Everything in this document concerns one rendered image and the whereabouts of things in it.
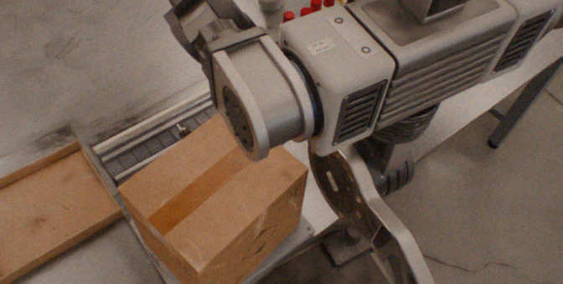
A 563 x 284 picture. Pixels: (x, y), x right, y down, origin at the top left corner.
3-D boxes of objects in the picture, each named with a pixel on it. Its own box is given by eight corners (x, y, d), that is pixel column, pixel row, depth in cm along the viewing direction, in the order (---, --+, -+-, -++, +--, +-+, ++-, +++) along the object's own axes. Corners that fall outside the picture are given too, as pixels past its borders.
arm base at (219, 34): (215, 111, 67) (209, 52, 57) (193, 75, 71) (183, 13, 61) (267, 91, 70) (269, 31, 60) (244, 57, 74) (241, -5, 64)
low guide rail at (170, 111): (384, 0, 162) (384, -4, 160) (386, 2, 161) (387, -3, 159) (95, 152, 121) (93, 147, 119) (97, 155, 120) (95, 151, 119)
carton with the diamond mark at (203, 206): (234, 166, 125) (229, 103, 103) (300, 224, 115) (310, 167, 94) (143, 242, 111) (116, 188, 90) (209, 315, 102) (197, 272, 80)
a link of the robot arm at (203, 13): (194, 49, 65) (223, 25, 64) (167, 7, 70) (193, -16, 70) (227, 77, 73) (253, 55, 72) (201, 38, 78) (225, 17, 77)
